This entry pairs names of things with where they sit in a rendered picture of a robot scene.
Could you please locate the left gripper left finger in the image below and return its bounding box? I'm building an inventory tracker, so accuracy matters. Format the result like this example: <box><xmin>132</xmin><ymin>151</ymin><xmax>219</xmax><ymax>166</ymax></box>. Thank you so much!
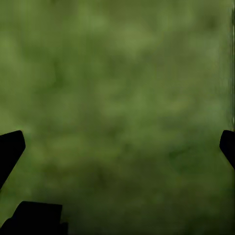
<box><xmin>0</xmin><ymin>130</ymin><xmax>25</xmax><ymax>189</ymax></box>

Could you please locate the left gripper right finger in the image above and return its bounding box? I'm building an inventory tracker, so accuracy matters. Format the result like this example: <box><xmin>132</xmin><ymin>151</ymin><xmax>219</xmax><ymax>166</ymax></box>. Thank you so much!
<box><xmin>219</xmin><ymin>130</ymin><xmax>235</xmax><ymax>169</ymax></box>

